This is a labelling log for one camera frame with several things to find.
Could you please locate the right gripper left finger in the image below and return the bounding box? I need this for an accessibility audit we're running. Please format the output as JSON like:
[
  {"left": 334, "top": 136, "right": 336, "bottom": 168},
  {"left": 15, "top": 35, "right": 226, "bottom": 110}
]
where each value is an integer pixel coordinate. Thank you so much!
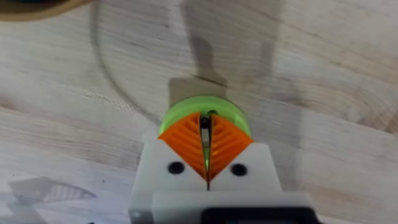
[{"left": 128, "top": 111, "right": 209, "bottom": 224}]

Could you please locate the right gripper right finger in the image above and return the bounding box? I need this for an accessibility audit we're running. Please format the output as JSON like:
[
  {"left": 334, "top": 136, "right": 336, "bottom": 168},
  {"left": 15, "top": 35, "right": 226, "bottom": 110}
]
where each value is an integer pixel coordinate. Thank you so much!
[{"left": 207, "top": 114, "right": 283, "bottom": 193}]

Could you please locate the green disc with holes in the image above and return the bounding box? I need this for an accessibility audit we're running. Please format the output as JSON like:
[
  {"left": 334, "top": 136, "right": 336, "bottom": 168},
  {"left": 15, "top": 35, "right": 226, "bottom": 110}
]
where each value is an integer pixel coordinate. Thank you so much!
[{"left": 159, "top": 95, "right": 252, "bottom": 138}]

